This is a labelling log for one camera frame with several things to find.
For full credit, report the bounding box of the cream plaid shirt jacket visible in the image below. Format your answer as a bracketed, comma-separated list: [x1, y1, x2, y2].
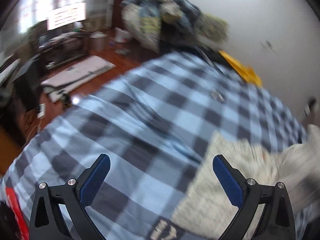
[171, 125, 319, 239]

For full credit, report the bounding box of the white floor mat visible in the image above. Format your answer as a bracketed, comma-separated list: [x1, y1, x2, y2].
[41, 55, 116, 103]

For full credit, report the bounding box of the blue checkered bed sheet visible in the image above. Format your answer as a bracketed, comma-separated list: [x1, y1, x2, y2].
[1, 52, 306, 239]

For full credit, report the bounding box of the yellow cloth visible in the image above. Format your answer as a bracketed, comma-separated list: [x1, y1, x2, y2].
[218, 50, 263, 87]

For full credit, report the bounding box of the dark wooden tv stand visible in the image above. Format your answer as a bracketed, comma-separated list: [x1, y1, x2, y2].
[27, 21, 90, 71]

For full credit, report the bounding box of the white waste bin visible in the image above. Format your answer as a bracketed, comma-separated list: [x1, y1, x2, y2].
[89, 31, 107, 52]

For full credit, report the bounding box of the beige box fan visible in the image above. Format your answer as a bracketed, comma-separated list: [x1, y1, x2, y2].
[199, 14, 229, 46]

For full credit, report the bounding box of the pile of bedding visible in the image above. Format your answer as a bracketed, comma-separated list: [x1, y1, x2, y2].
[120, 0, 201, 53]

